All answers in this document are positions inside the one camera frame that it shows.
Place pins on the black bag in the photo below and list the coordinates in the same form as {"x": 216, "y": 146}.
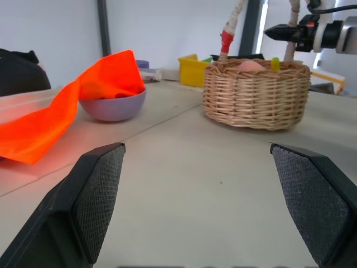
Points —
{"x": 19, "y": 74}

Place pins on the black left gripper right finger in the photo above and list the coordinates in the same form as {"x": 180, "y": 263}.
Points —
{"x": 315, "y": 201}

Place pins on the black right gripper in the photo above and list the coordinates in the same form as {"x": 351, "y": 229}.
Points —
{"x": 306, "y": 35}

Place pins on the green item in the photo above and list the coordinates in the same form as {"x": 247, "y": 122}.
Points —
{"x": 207, "y": 59}

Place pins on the black tray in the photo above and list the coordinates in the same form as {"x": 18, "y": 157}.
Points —
{"x": 242, "y": 56}

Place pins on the yellow wooden frame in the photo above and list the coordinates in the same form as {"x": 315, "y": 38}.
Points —
{"x": 330, "y": 79}

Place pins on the pink peach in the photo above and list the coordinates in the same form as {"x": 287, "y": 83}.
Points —
{"x": 249, "y": 66}

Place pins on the yellow plastic box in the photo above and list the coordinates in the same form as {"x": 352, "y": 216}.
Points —
{"x": 192, "y": 71}

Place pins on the dark vertical pole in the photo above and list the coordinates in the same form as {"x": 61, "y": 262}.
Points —
{"x": 103, "y": 28}

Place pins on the orange cloth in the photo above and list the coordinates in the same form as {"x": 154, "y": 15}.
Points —
{"x": 67, "y": 106}

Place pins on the yellow-green fruit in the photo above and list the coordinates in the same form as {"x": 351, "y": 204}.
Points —
{"x": 275, "y": 64}

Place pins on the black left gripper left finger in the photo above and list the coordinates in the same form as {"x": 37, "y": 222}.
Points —
{"x": 83, "y": 201}

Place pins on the purple bowl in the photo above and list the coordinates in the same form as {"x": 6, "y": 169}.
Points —
{"x": 117, "y": 107}

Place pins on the purple cup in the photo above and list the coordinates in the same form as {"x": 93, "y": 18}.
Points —
{"x": 143, "y": 64}

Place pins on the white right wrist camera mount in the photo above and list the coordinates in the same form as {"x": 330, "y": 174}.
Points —
{"x": 323, "y": 28}

